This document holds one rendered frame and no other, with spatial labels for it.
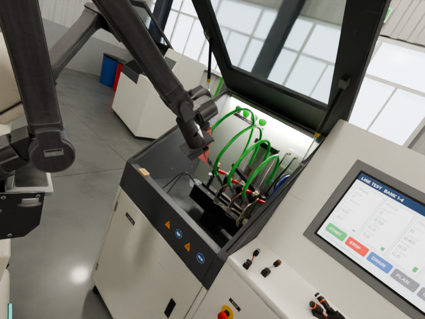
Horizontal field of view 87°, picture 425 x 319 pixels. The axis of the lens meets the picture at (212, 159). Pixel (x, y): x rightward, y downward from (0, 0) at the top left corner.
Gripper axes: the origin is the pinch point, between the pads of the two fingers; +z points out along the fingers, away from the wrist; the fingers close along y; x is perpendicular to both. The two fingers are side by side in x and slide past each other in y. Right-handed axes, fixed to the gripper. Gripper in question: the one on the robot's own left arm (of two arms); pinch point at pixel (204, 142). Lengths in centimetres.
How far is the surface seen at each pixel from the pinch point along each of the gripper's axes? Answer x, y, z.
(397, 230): -20, -64, 31
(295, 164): -35, -15, 35
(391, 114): -362, 44, 218
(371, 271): -7, -63, 40
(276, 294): 21, -47, 32
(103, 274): 76, 44, 58
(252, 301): 28, -42, 33
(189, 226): 26.5, -10.7, 19.9
